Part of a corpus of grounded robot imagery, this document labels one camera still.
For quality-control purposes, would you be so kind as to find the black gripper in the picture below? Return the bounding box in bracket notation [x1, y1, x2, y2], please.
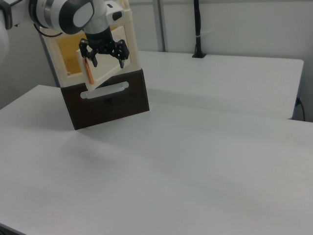
[78, 25, 130, 70]

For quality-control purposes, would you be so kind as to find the cream cabinet door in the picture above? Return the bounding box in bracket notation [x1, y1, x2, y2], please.
[76, 25, 131, 92]

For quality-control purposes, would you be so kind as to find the copper orange door handle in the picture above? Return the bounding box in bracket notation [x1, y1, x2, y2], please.
[82, 57, 95, 86]

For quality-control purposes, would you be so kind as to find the cream plastic cabinet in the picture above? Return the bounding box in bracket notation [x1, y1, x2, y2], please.
[39, 0, 144, 89]

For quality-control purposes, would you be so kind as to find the dark brown drawer box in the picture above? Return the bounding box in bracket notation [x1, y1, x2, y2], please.
[60, 69, 150, 131]

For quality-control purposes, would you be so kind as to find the black clamped pole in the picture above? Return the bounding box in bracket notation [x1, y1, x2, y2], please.
[191, 0, 208, 59]

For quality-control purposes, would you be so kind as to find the white drawer handle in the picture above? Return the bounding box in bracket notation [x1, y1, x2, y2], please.
[80, 81, 130, 100]

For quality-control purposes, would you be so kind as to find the grey metal partition post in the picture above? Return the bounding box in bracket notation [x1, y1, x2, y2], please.
[152, 0, 170, 53]

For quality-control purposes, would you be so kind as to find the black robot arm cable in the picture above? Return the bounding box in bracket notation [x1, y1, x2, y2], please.
[32, 22, 65, 39]

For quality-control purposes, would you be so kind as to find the white cable tie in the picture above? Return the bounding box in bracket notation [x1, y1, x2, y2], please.
[195, 28, 215, 40]

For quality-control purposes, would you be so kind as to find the black power cable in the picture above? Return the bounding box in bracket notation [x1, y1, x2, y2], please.
[295, 97, 306, 121]

